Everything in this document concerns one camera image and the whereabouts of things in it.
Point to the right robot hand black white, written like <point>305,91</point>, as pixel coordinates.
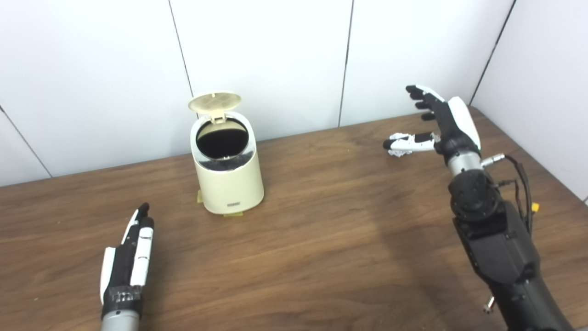
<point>452,126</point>

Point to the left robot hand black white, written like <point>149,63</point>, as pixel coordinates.
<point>124,271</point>

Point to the white paper ball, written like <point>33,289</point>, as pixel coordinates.
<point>400,153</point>

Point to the cream-colored bin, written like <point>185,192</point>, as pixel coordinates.
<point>229,188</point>

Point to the round cream bin lid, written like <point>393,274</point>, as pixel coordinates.
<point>215,102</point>

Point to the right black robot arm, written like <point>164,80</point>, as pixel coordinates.
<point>496,239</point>

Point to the small yellow tape piece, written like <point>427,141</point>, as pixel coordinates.
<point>200,196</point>

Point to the wide yellow tape strip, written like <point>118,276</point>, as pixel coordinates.
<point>233,214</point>

